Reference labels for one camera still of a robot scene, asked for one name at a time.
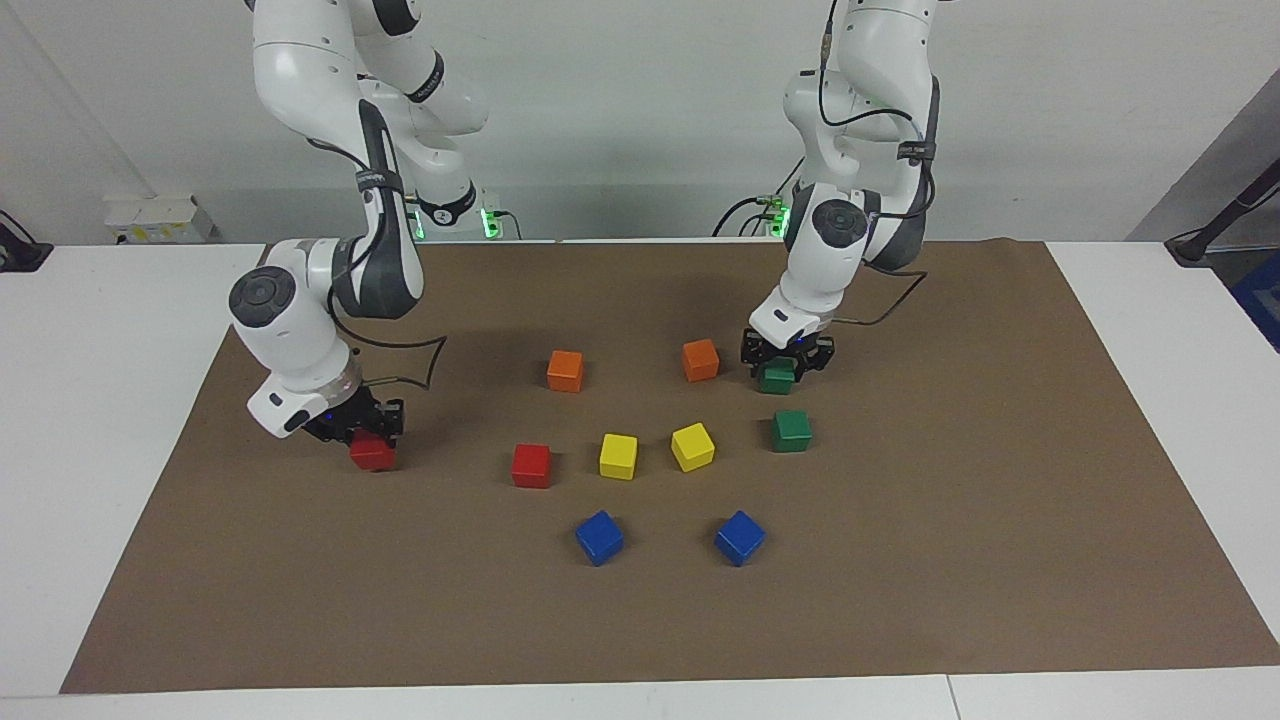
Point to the orange wooden cube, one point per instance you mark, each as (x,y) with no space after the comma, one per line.
(565,371)
(700,360)

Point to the green wooden cube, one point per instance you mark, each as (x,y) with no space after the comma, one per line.
(790,430)
(776,380)

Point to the yellow wooden cube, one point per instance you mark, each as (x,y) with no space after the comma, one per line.
(692,447)
(618,456)

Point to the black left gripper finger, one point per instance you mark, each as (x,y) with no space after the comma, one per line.
(814,367)
(753,364)

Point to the green lit base connector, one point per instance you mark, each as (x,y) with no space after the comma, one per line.
(490,222)
(776,213)

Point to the brown paper table mat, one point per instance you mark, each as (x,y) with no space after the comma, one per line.
(640,620)

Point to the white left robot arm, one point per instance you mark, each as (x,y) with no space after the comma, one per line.
(830,270)

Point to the black stand pole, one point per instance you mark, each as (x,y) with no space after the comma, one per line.
(1225,215)

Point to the black clamp mount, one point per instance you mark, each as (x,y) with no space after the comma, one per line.
(20,255)

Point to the white box with yellow label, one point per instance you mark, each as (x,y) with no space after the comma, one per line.
(160,215)

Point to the blue wooden cube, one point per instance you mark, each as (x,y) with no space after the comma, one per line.
(599,538)
(740,538)

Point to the blue crate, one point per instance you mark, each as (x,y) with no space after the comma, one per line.
(1262,300)

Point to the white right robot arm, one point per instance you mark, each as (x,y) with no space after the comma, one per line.
(290,320)

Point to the red wooden cube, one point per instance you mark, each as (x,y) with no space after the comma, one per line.
(372,455)
(531,466)

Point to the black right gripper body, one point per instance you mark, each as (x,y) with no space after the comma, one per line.
(360,412)

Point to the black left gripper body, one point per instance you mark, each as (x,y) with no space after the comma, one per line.
(790,353)

